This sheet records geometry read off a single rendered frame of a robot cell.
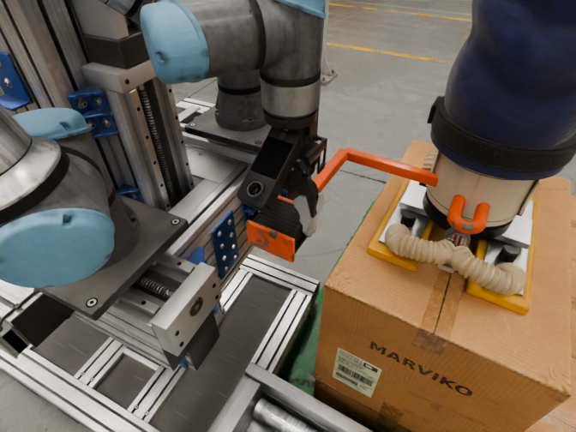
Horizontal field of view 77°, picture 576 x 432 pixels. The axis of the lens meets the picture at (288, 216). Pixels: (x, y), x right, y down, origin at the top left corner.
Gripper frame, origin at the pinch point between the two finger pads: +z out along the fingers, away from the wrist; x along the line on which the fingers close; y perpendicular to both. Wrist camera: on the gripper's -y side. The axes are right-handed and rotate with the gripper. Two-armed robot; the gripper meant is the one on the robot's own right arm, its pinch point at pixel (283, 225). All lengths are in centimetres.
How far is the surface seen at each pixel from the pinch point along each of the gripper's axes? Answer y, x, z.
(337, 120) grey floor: 227, 82, 108
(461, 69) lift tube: 23.8, -17.2, -21.1
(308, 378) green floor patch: 21, 2, 107
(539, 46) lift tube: 19.3, -25.4, -26.8
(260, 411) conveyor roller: -13, 0, 53
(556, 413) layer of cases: 23, -63, 53
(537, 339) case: 8.9, -42.5, 12.9
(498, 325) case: 8.6, -36.7, 12.9
